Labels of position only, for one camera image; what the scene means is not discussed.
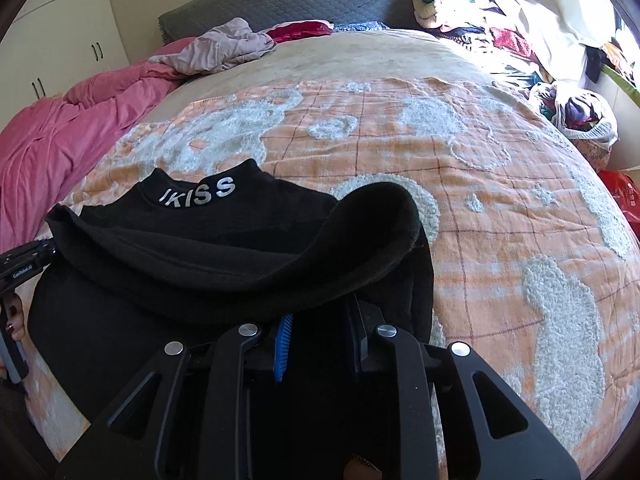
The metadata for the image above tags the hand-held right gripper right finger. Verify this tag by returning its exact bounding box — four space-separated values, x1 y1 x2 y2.
345 292 583 480

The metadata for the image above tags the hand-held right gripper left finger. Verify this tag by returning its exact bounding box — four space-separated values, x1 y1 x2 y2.
55 312 296 480

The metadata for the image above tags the black sweatshirt with orange cuffs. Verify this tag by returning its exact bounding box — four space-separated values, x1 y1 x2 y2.
27 157 436 416

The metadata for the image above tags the white bag of clothes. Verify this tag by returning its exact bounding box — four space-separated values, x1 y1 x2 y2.
530 80 621 147

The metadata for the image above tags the pile of assorted clothes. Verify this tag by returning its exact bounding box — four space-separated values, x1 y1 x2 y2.
412 0 566 86

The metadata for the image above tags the person's left hand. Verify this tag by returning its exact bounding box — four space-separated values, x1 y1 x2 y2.
4 302 27 343

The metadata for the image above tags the pink blanket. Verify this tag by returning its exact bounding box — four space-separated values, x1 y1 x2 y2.
0 35 201 256

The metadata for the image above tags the orange and white patterned blanket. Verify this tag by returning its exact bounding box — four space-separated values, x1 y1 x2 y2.
20 77 640 480

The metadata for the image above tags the cream wardrobe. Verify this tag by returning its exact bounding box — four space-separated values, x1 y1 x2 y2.
0 0 133 116

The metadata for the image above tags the beige bed sheet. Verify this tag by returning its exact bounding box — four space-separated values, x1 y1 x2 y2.
135 30 506 126

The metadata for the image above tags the mauve garment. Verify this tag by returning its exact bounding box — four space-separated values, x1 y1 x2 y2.
150 17 278 73

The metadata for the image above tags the red plastic bag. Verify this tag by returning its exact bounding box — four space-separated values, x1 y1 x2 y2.
597 170 640 236

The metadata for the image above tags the blue patterned cloth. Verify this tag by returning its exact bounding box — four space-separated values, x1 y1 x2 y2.
332 21 386 34

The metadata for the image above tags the red cloth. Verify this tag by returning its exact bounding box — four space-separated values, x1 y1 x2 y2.
267 20 333 43

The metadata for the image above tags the white curtain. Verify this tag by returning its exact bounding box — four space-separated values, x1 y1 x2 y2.
487 0 621 86

